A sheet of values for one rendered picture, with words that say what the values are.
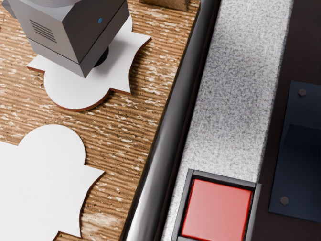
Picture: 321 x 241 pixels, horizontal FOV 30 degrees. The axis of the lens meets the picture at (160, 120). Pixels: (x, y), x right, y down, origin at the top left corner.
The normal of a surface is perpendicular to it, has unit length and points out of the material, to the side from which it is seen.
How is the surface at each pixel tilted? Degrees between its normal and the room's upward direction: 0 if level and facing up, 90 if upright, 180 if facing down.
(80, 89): 0
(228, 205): 0
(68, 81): 0
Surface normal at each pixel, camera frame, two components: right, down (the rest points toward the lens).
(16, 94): -0.07, -0.40
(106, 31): 0.85, 0.45
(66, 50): -0.51, 0.80
